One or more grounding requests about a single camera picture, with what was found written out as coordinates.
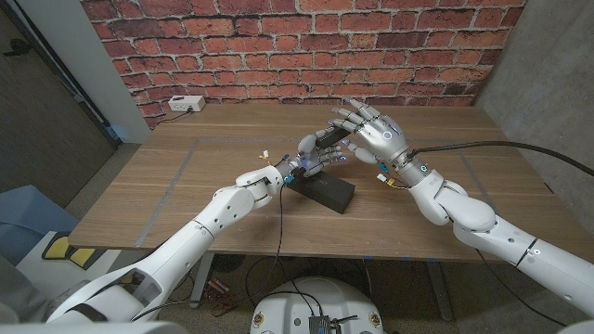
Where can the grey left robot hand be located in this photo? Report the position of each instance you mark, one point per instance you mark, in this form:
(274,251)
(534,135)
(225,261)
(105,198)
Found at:
(308,158)

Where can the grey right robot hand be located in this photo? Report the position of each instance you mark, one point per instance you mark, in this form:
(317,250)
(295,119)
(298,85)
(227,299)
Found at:
(387,139)

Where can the black stapler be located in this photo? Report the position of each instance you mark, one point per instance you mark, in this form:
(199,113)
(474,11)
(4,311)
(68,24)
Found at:
(331,137)

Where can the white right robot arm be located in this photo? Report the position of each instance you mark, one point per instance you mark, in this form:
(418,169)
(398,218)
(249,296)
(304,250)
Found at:
(464,213)

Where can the grey module on robot base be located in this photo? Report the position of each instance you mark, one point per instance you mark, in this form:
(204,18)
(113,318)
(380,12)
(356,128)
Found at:
(320,325)

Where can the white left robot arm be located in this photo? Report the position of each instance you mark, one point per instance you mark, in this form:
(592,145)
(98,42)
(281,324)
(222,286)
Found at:
(185,236)

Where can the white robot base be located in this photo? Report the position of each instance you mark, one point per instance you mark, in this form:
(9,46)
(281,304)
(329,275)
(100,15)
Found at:
(297,306)

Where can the black rectangular box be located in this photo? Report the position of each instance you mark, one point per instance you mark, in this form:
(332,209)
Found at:
(329,192)

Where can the red brick print backdrop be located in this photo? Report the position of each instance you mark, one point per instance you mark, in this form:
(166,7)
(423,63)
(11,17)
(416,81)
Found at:
(301,55)

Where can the black round floor grille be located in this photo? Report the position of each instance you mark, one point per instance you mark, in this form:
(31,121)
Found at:
(229,262)

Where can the white power strip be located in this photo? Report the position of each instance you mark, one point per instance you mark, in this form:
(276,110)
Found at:
(185,103)

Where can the grey table leg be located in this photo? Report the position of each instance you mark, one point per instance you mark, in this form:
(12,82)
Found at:
(202,283)
(441,292)

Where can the dark grey panelled door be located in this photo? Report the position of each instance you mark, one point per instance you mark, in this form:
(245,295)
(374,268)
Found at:
(37,130)

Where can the white yellow black floor mat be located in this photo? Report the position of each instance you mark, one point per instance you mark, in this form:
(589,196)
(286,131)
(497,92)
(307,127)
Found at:
(46,269)

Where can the blue seat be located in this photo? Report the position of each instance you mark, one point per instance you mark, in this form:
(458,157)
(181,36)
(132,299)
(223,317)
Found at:
(28,213)

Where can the person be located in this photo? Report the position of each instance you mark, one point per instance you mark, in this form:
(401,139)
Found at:
(18,292)

